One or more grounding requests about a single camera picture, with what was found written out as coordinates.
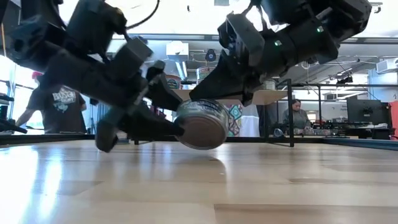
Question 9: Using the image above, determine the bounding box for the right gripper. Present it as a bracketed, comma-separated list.
[188, 29, 300, 108]

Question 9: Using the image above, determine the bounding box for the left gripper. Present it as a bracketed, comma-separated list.
[41, 50, 185, 154]

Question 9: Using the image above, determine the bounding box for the green albacore tuna can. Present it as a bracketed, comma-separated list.
[262, 79, 277, 91]

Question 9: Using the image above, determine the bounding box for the colourful patchwork panel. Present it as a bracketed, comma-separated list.
[223, 104, 243, 138]

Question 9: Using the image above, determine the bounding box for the white fabric panel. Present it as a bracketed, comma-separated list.
[241, 105, 261, 138]

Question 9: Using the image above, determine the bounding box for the white ceiling fixture box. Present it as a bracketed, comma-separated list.
[165, 40, 190, 57]

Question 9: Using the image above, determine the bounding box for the person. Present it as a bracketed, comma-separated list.
[282, 98, 312, 130]
[15, 70, 88, 135]

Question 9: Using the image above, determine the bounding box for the black computer monitor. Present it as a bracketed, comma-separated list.
[346, 98, 390, 126]

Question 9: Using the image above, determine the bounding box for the large bright window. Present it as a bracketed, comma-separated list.
[0, 55, 44, 134]

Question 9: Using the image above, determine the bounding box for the black stand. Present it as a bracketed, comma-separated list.
[0, 93, 29, 135]

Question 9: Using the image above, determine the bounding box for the cluttered background desk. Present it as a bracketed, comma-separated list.
[323, 123, 397, 140]

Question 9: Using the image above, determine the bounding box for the black ceiling camera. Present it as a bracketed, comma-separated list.
[204, 49, 218, 63]

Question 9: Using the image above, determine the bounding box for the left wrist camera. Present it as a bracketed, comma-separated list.
[113, 36, 154, 80]

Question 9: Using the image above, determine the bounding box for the grey overhead frame bar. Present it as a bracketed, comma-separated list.
[111, 32, 398, 44]

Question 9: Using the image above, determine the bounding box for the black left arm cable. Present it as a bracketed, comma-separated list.
[124, 0, 161, 30]

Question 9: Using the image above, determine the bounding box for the white wall unit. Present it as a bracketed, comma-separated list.
[375, 58, 398, 75]

